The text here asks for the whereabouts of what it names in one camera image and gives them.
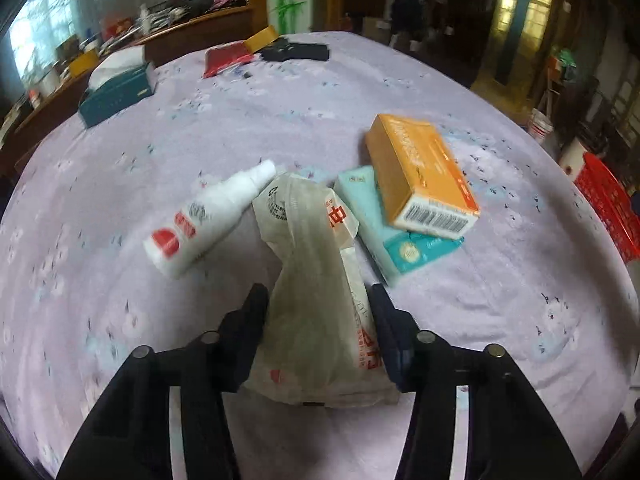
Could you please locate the white spray bottle red label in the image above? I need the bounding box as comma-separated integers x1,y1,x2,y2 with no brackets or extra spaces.
143,159,277,278

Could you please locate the orange medicine box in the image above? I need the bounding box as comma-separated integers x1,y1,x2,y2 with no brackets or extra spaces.
364,114,480,240

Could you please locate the white plastic bag red print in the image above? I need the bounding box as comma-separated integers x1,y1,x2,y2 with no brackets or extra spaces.
245,174,399,408

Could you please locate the teal tissue pack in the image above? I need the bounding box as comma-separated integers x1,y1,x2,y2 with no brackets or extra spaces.
334,166,464,286

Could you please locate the floral purple tablecloth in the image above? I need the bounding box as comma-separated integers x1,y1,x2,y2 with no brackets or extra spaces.
1,32,639,474

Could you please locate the yellow tape roll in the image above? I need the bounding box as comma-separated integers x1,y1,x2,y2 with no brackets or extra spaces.
244,25,279,53

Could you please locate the black wallet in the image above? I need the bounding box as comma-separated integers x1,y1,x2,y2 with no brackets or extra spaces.
259,37,330,62

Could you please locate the red plastic basket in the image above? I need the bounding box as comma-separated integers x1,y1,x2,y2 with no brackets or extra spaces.
574,153,640,263

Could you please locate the teal tissue box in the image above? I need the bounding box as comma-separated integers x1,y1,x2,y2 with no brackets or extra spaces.
78,46,157,128

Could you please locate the large framed mirror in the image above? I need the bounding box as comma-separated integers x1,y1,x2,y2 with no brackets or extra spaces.
0,0,266,91

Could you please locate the wooden sideboard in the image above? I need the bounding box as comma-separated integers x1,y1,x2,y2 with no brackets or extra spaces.
1,6,268,180

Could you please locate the red packet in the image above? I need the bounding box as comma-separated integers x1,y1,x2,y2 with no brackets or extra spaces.
203,41,254,78

